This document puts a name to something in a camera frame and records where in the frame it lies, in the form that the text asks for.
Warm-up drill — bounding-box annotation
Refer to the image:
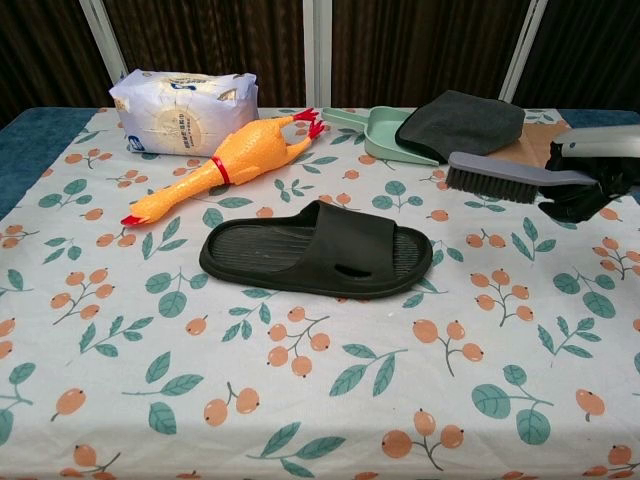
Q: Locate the brown screen panel white frame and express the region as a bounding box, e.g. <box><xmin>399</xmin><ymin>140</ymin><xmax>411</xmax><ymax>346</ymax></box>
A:
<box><xmin>79</xmin><ymin>0</ymin><xmax>321</xmax><ymax>109</ymax></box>
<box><xmin>304</xmin><ymin>0</ymin><xmax>546</xmax><ymax>109</ymax></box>
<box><xmin>0</xmin><ymin>0</ymin><xmax>126</xmax><ymax>126</ymax></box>
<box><xmin>499</xmin><ymin>0</ymin><xmax>640</xmax><ymax>114</ymax></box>

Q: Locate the mint green dustpan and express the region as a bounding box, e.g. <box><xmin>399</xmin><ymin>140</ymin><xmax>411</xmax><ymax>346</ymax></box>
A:
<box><xmin>321</xmin><ymin>106</ymin><xmax>441</xmax><ymax>167</ymax></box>

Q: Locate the floral printed tablecloth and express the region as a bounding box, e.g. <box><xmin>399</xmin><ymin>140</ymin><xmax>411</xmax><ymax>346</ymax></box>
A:
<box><xmin>0</xmin><ymin>107</ymin><xmax>640</xmax><ymax>480</ymax></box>

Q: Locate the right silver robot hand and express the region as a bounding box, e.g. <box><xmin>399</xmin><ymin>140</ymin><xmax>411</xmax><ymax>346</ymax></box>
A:
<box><xmin>537</xmin><ymin>124</ymin><xmax>640</xmax><ymax>225</ymax></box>

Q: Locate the blue table cover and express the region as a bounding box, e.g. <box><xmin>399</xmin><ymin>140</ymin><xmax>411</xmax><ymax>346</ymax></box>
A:
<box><xmin>0</xmin><ymin>107</ymin><xmax>640</xmax><ymax>206</ymax></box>

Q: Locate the dark grey folded cloth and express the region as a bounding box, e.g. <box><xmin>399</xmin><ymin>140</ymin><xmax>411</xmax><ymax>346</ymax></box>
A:
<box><xmin>394</xmin><ymin>89</ymin><xmax>526</xmax><ymax>164</ymax></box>

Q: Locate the grey brush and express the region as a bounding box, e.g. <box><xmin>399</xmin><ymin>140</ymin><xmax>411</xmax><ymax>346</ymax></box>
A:
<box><xmin>444</xmin><ymin>152</ymin><xmax>599</xmax><ymax>205</ymax></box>

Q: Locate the black rubber slipper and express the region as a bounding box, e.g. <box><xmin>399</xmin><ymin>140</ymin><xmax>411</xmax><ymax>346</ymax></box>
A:
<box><xmin>198</xmin><ymin>199</ymin><xmax>434</xmax><ymax>301</ymax></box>

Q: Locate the pale purple paper package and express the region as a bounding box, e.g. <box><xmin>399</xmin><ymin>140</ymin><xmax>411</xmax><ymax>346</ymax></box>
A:
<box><xmin>108</xmin><ymin>69</ymin><xmax>260</xmax><ymax>157</ymax></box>

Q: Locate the brown paper bag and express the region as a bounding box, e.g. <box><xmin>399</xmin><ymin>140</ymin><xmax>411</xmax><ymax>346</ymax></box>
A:
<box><xmin>487</xmin><ymin>122</ymin><xmax>571</xmax><ymax>171</ymax></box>

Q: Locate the yellow rubber chicken toy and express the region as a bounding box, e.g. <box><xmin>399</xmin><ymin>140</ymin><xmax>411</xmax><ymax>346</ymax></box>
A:
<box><xmin>119</xmin><ymin>107</ymin><xmax>326</xmax><ymax>229</ymax></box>

